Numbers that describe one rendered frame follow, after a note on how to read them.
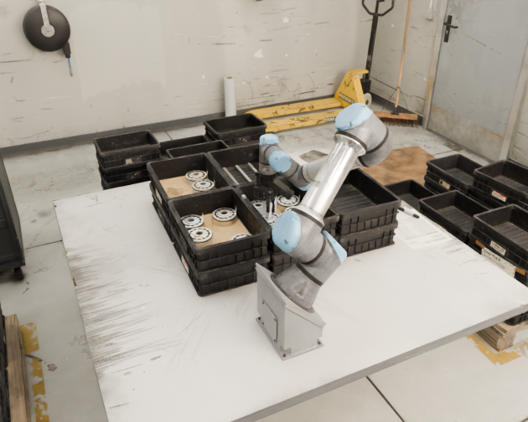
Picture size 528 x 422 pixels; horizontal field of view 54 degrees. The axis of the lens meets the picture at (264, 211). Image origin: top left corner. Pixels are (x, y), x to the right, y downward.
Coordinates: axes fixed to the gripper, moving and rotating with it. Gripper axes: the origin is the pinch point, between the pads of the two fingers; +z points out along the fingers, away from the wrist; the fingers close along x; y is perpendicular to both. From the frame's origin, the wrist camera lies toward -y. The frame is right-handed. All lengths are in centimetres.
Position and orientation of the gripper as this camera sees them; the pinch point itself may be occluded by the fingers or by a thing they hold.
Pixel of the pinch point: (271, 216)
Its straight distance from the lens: 219.7
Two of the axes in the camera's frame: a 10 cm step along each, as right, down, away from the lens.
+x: -3.6, 4.3, -8.3
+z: -0.2, 8.9, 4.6
